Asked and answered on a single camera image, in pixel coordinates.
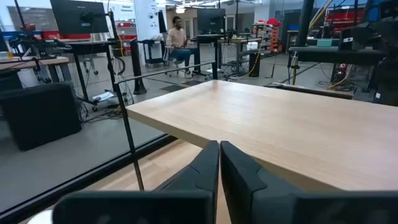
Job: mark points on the white pillar with signs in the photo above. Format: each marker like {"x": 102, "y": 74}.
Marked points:
{"x": 146, "y": 18}

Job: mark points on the black aluminium rig frame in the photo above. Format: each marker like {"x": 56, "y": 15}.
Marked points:
{"x": 93, "y": 179}

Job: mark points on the shelf with red bins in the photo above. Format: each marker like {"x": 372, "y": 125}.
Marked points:
{"x": 126, "y": 25}

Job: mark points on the wooden shelf with black frame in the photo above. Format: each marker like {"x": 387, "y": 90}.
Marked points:
{"x": 280, "y": 124}

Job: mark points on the large black monitor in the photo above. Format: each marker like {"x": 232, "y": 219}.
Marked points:
{"x": 79, "y": 17}

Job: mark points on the rack of red bins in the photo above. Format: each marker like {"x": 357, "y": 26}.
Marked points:
{"x": 342, "y": 18}

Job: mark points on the red low cabinet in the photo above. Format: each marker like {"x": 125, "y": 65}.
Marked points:
{"x": 74, "y": 35}

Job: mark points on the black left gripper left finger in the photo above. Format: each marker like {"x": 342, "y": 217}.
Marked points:
{"x": 186, "y": 202}

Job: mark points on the teal box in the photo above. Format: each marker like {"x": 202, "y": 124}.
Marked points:
{"x": 324, "y": 43}

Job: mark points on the person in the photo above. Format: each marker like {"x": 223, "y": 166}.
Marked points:
{"x": 177, "y": 39}

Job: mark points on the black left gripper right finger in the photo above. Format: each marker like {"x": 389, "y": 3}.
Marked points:
{"x": 264, "y": 202}

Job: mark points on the slanted black monitor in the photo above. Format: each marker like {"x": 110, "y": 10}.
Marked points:
{"x": 162, "y": 21}

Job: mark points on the black cube ottoman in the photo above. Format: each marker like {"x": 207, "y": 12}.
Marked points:
{"x": 37, "y": 118}

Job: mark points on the orange parts shelving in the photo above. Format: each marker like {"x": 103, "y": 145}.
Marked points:
{"x": 273, "y": 34}

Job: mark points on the black round pole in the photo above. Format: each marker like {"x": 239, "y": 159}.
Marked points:
{"x": 304, "y": 21}

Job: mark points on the black utility cart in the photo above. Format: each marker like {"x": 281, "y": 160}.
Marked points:
{"x": 146, "y": 41}

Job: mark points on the black floor post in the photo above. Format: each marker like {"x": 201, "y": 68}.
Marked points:
{"x": 136, "y": 68}

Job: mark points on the light wooden desk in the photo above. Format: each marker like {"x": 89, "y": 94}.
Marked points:
{"x": 46, "y": 61}

